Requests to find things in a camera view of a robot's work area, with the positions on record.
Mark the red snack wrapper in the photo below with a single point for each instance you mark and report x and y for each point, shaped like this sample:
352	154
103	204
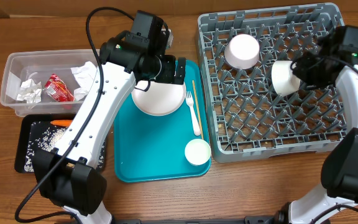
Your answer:
57	89

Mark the white paper cup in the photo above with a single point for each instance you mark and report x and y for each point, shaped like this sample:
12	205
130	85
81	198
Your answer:
197	152

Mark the clear plastic bin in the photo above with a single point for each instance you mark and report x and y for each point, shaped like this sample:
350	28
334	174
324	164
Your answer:
39	66

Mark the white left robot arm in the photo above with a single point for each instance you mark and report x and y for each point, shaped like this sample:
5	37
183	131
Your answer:
67	174

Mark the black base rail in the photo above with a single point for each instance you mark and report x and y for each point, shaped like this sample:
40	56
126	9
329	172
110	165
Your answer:
245	220

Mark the small crumpled paper ball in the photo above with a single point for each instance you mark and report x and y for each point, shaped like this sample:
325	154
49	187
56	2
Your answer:
30	91

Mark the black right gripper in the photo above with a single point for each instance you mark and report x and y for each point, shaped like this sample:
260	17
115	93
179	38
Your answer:
304	74

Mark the teal plastic tray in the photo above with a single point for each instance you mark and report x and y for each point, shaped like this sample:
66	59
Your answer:
150	147

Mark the black tray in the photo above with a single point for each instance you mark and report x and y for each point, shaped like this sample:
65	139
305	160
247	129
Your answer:
24	134

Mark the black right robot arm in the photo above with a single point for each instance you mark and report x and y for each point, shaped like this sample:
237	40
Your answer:
338	189

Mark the grey dishwasher rack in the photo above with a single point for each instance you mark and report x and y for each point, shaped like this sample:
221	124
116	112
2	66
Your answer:
247	119

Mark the pink plate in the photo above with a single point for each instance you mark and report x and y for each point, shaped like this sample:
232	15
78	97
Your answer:
160	99

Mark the orange carrot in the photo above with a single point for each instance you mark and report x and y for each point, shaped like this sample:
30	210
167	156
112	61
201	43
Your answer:
61	122

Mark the white napkin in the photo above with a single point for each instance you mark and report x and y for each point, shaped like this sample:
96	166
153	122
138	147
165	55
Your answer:
84	76

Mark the wooden chopstick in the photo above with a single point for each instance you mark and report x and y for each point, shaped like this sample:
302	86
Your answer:
197	109

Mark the spilled rice pile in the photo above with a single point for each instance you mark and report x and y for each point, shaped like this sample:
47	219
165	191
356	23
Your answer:
42	135

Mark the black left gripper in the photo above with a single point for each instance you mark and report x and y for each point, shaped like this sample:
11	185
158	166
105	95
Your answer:
169	75

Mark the pink plastic fork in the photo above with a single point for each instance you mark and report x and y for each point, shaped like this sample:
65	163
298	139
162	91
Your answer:
190	104

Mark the white bowl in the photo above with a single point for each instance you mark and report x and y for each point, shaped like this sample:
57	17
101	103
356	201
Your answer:
283	80

